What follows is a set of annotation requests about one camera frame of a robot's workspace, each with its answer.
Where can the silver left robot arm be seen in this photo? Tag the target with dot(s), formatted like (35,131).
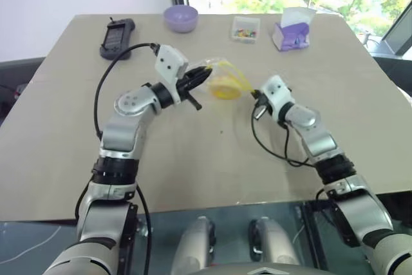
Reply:
(122,133)

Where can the black table frame leg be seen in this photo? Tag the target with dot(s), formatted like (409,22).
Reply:
(313,239)

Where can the purple tissue box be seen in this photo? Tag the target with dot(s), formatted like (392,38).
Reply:
(291,38)

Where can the silver right robot leg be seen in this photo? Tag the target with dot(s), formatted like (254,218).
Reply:
(273,246)

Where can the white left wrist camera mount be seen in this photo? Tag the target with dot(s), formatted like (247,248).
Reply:
(169,60)

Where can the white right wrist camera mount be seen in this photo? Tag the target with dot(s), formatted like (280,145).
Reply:
(273,89)

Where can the silver robot leg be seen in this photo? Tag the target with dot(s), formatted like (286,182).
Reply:
(193,246)
(273,246)

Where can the silver robot torso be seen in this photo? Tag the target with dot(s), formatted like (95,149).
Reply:
(260,270)

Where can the yellow pineapple bun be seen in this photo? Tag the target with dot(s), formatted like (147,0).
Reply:
(223,89)

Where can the black chair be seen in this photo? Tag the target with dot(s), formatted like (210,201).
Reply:
(16,72)

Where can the silver left robot leg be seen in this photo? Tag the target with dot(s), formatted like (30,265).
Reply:
(193,246)

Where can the black handheld remote controller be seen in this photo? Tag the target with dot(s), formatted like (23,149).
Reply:
(116,38)

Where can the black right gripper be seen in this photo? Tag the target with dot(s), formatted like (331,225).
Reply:
(262,107)

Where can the purple bowl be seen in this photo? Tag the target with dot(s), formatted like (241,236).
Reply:
(180,19)

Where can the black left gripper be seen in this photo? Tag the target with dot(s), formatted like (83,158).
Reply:
(185,86)

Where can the clear yellow-sealed zip bag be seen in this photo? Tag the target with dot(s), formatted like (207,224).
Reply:
(231,69)

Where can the clear box of colourful bits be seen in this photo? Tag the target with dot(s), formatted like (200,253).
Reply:
(245,30)

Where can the white tissue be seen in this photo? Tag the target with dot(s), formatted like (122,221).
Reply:
(297,15)

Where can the grey monitor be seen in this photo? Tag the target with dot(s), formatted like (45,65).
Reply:
(399,36)

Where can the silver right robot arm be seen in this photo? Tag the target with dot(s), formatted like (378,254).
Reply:
(325,146)

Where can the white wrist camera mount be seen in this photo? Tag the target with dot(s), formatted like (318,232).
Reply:
(273,89)
(169,60)

